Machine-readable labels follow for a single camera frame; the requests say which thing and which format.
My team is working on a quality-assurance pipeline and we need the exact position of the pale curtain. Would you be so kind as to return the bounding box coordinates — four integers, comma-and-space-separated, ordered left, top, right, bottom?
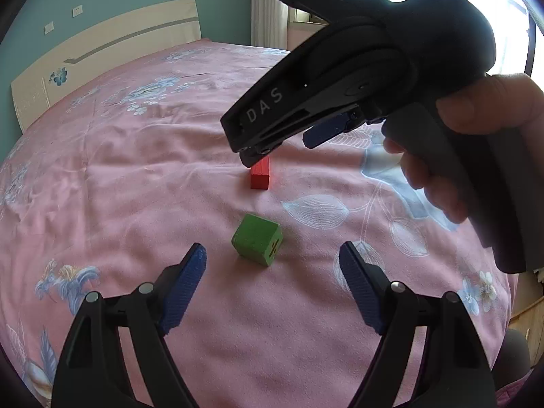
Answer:
251, 0, 298, 52

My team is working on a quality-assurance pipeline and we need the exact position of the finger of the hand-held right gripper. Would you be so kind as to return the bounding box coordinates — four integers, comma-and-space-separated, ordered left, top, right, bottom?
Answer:
239, 144, 283, 168
303, 110, 362, 149

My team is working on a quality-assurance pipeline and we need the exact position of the red wooden block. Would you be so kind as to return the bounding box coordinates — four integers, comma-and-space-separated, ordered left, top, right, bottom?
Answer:
250, 156, 271, 190

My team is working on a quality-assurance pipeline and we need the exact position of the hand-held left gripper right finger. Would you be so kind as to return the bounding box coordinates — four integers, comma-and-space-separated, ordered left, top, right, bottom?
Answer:
339, 241, 498, 408

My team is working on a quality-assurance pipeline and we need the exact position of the green wooden cube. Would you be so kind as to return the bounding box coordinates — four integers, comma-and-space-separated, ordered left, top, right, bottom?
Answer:
231, 215, 283, 268

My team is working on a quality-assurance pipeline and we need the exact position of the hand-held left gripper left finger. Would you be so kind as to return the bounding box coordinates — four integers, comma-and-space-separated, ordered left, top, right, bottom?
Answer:
51, 242, 209, 408

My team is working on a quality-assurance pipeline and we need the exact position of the person's right hand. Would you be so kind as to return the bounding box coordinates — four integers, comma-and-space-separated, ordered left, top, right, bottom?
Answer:
382, 72, 544, 226

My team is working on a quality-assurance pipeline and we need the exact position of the wooden cabinet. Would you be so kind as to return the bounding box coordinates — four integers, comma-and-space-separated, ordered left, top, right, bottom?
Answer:
508, 263, 544, 353

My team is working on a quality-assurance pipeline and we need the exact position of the window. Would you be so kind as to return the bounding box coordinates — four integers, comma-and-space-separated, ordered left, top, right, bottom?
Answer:
289, 0, 544, 78

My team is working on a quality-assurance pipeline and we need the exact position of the pink floral bed sheet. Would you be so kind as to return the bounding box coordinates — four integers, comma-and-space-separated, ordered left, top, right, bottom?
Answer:
0, 38, 523, 408

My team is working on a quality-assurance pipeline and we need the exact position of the cream wooden headboard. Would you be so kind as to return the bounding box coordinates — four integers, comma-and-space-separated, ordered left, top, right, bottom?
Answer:
11, 0, 202, 132

